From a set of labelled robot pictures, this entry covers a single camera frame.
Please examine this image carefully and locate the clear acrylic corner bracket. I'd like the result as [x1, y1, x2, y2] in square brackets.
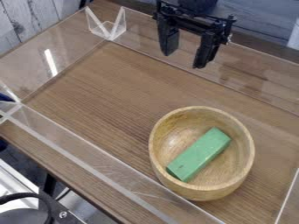
[84, 7, 127, 41]

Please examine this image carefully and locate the black metal bracket with screw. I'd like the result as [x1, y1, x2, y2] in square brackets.
[50, 199, 87, 224]

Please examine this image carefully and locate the clear acrylic tray wall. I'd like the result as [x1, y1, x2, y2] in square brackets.
[0, 1, 299, 224]

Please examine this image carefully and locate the green rectangular block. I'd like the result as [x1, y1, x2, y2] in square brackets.
[166, 127, 231, 183]

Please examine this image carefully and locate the black table leg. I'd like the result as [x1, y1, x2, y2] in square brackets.
[43, 174, 58, 196]

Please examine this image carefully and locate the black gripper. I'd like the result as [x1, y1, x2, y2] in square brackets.
[154, 0, 237, 68]

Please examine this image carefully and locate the blue object at left edge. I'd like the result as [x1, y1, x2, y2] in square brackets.
[0, 93, 15, 102]

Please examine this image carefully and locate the black cable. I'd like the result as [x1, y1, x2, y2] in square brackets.
[0, 192, 60, 224]

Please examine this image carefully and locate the brown wooden bowl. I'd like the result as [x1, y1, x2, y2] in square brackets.
[148, 106, 257, 201]

